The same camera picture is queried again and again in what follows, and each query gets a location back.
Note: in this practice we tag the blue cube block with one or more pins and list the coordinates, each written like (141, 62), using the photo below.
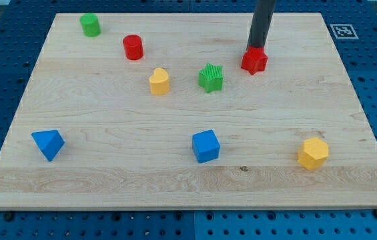
(206, 146)

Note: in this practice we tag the light wooden board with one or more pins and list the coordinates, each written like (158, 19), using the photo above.
(127, 149)

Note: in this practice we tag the green star block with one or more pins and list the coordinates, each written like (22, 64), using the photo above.
(211, 78)

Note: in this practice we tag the yellow heart block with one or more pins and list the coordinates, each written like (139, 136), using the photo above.
(159, 82)

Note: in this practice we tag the red star block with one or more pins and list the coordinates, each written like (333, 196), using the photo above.
(254, 60)

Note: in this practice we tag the red cylinder block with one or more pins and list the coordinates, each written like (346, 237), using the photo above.
(133, 47)

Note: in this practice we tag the yellow hexagon block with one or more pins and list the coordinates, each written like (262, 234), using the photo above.
(313, 153)

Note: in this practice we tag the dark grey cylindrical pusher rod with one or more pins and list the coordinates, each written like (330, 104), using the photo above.
(261, 21)

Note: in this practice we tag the green cylinder block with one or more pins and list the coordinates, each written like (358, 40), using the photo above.
(90, 25)

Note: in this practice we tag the blue triangular prism block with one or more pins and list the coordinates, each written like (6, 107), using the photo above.
(49, 142)

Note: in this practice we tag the white fiducial marker tag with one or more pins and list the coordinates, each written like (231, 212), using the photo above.
(343, 31)

